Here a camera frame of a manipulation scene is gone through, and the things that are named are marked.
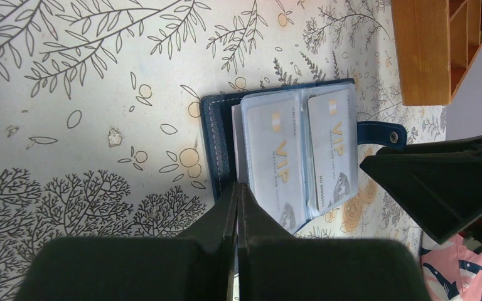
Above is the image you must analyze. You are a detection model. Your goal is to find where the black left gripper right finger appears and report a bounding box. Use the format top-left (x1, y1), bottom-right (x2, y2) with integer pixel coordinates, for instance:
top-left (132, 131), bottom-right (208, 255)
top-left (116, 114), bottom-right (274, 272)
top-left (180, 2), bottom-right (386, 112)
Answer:
top-left (237, 184), bottom-right (429, 300)

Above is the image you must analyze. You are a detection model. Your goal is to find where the pink floral cloth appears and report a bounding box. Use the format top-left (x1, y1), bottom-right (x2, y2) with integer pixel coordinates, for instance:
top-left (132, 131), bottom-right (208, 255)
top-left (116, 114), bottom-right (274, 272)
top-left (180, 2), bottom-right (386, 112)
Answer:
top-left (419, 233), bottom-right (482, 300)

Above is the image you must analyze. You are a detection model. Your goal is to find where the navy blue card holder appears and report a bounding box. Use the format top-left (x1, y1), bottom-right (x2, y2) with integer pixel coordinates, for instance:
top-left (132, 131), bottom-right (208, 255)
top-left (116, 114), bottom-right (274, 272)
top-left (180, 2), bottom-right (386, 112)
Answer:
top-left (200, 78), bottom-right (407, 233)

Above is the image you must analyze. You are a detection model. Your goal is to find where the silver credit card with chip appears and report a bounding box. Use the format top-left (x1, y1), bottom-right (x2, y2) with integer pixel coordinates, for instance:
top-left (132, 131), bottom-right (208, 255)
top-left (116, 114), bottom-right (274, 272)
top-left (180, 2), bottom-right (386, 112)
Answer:
top-left (307, 89), bottom-right (358, 213)

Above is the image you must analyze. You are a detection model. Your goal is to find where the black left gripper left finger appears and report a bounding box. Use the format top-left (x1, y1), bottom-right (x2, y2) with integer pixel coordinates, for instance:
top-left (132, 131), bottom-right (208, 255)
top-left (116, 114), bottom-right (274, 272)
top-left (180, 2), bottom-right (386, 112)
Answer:
top-left (16, 183), bottom-right (238, 300)

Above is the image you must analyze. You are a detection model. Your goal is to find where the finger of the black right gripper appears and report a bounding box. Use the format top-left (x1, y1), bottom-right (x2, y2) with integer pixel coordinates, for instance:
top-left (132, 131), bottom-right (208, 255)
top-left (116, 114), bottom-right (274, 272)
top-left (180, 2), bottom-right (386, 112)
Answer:
top-left (360, 135), bottom-right (482, 254)

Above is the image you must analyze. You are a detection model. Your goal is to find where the wooden compartment tray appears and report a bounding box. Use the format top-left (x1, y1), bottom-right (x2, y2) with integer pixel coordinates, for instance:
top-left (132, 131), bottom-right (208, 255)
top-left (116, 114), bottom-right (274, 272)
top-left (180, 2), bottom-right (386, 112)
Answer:
top-left (392, 0), bottom-right (481, 106)

